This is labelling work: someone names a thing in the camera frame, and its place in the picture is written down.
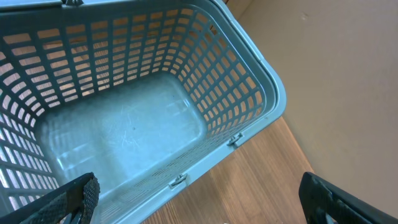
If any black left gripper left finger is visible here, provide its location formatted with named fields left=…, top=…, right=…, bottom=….
left=1, top=172, right=100, bottom=224

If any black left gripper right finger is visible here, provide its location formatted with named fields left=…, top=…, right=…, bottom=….
left=298, top=172, right=397, bottom=224

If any grey plastic basket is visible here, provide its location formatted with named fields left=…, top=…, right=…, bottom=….
left=1, top=0, right=287, bottom=223

